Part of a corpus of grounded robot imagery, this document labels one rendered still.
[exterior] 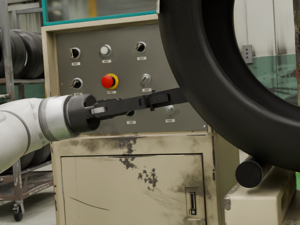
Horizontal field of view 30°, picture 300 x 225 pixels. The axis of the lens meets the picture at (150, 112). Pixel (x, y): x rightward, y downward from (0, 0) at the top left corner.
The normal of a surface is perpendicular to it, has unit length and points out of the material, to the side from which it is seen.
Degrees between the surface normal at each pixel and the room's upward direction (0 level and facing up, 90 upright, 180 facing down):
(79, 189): 90
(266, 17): 90
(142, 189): 90
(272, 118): 100
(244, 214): 90
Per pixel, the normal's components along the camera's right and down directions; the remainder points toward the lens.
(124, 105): -0.11, 0.03
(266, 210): -0.32, 0.07
